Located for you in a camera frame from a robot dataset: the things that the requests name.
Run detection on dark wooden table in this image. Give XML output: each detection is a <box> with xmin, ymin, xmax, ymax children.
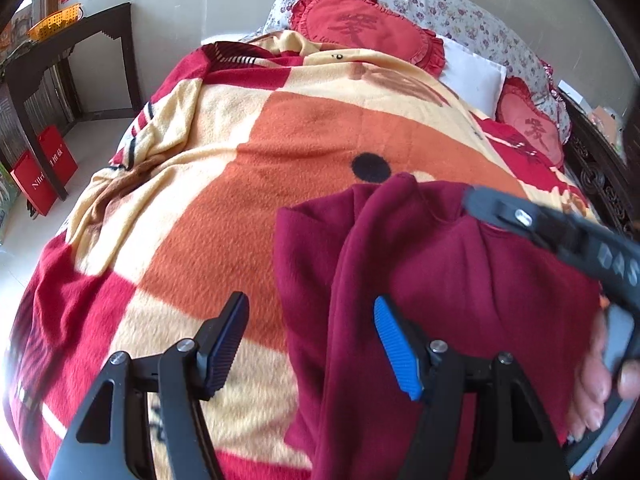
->
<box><xmin>0</xmin><ymin>2</ymin><xmax>143</xmax><ymax>201</ymax></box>

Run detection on white pillow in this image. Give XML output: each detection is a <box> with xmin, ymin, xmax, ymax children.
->
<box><xmin>435</xmin><ymin>35</ymin><xmax>507</xmax><ymax>121</ymax></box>

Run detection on person's right hand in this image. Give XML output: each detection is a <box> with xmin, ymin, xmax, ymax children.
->
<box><xmin>570</xmin><ymin>310</ymin><xmax>640</xmax><ymax>443</ymax></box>

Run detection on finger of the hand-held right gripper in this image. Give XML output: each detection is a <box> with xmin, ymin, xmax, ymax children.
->
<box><xmin>462</xmin><ymin>185</ymin><xmax>567</xmax><ymax>257</ymax></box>

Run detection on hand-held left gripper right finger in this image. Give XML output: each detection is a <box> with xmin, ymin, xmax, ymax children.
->
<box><xmin>374</xmin><ymin>295</ymin><xmax>571</xmax><ymax>480</ymax></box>

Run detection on yellow plastic basket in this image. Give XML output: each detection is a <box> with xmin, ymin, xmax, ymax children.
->
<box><xmin>27</xmin><ymin>2</ymin><xmax>83</xmax><ymax>42</ymax></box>

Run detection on maroon long-sleeve shirt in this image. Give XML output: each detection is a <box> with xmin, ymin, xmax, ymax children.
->
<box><xmin>274</xmin><ymin>172</ymin><xmax>608</xmax><ymax>480</ymax></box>

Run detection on red paper bag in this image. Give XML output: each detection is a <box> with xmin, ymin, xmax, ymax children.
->
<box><xmin>10</xmin><ymin>152</ymin><xmax>58</xmax><ymax>217</ymax></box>
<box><xmin>37</xmin><ymin>125</ymin><xmax>80</xmax><ymax>186</ymax></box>

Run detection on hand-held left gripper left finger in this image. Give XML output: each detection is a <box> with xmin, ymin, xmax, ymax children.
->
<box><xmin>47</xmin><ymin>290</ymin><xmax>251</xmax><ymax>480</ymax></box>

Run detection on printed fleece blanket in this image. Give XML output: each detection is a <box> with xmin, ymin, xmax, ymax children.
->
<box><xmin>0</xmin><ymin>30</ymin><xmax>601</xmax><ymax>480</ymax></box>

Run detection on stacked grey panels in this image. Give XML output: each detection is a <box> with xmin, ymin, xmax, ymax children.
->
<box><xmin>0</xmin><ymin>52</ymin><xmax>76</xmax><ymax>161</ymax></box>

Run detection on red heart-shaped pillow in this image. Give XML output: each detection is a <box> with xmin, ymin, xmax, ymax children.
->
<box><xmin>495</xmin><ymin>76</ymin><xmax>566</xmax><ymax>168</ymax></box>
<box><xmin>287</xmin><ymin>0</ymin><xmax>447</xmax><ymax>78</ymax></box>

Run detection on dark carved wooden headboard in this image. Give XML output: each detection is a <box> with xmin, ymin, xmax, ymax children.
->
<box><xmin>562</xmin><ymin>92</ymin><xmax>640</xmax><ymax>241</ymax></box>

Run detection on green printed box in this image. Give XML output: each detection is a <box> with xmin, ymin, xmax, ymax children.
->
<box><xmin>0</xmin><ymin>160</ymin><xmax>21</xmax><ymax>241</ymax></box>

